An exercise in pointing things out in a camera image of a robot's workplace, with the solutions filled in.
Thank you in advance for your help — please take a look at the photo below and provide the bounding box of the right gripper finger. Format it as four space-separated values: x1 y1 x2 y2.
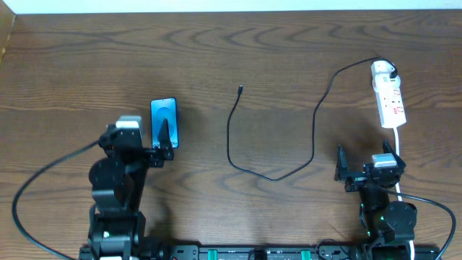
382 140 405 167
334 144 349 181

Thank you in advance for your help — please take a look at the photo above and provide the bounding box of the blue Galaxy smartphone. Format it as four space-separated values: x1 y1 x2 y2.
149 97 180 150

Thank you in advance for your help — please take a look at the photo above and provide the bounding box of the black USB charging cable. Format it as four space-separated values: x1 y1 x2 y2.
226 56 398 182

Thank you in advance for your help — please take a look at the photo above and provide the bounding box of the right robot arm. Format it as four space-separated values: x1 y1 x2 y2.
334 141 417 259

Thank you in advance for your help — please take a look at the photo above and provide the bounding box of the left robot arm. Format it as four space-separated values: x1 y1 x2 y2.
79 116 174 259

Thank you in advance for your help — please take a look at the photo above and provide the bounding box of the white charger plug adapter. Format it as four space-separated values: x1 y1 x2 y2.
372 73 401 92

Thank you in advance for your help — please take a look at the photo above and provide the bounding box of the white power strip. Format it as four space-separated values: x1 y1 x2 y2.
371 59 406 129

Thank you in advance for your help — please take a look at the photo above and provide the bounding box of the white power strip cord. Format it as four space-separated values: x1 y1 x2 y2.
392 126 416 260

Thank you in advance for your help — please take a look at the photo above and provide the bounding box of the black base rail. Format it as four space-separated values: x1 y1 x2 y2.
78 244 442 260

